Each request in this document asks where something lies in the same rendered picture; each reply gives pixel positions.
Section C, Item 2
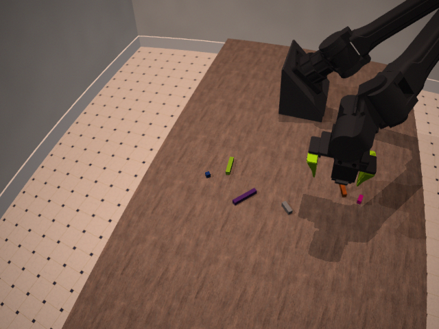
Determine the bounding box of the purple rod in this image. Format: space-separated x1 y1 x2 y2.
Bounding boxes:
233 188 257 205

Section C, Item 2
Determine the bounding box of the grey rectangular bar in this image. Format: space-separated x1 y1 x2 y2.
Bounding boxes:
281 201 292 214

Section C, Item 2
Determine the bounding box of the lime green rectangular bar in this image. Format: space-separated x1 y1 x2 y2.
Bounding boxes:
226 157 234 175

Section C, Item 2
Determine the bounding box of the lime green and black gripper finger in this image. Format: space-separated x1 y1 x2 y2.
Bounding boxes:
307 153 318 177
357 151 376 186

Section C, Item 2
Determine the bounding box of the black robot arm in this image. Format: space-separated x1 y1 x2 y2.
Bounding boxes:
291 0 439 186

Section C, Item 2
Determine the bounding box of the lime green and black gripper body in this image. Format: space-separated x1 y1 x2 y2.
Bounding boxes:
308 131 377 175

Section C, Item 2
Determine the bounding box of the orange rod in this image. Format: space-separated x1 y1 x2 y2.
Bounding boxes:
339 184 347 197

